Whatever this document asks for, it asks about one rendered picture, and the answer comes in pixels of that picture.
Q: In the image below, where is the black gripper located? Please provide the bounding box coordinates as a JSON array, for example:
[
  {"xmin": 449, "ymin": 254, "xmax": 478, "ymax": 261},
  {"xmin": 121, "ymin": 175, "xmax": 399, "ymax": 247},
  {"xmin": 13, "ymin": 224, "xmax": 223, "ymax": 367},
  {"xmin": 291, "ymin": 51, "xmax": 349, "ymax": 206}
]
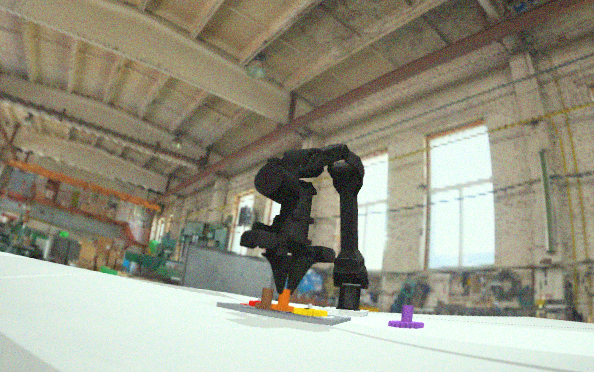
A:
[{"xmin": 239, "ymin": 208, "xmax": 336, "ymax": 295}]

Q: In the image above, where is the orange gear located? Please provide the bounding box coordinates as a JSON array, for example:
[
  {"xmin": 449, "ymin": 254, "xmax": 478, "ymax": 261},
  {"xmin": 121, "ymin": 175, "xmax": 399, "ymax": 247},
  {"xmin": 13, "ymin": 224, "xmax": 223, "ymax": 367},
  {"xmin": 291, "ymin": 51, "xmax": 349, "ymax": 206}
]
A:
[{"xmin": 271, "ymin": 289, "xmax": 294, "ymax": 311}]

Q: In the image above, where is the yellow gear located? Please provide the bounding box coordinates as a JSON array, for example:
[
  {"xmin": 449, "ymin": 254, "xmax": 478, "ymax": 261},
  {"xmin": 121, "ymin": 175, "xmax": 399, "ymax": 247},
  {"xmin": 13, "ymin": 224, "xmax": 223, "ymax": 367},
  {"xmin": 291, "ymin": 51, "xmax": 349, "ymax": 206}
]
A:
[{"xmin": 291, "ymin": 307, "xmax": 328, "ymax": 316}]

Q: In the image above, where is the purple gear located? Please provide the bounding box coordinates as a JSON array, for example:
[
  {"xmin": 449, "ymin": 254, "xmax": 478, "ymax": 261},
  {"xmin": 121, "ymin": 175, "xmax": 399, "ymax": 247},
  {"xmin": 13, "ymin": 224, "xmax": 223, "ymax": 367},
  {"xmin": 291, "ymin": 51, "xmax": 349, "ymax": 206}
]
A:
[{"xmin": 387, "ymin": 305, "xmax": 425, "ymax": 329}]

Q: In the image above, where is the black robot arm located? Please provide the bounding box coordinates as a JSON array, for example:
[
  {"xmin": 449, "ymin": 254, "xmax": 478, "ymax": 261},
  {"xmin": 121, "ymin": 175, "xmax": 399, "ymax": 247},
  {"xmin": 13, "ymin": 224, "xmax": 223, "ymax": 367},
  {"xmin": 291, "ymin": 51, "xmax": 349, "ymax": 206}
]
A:
[{"xmin": 254, "ymin": 144, "xmax": 369, "ymax": 311}]

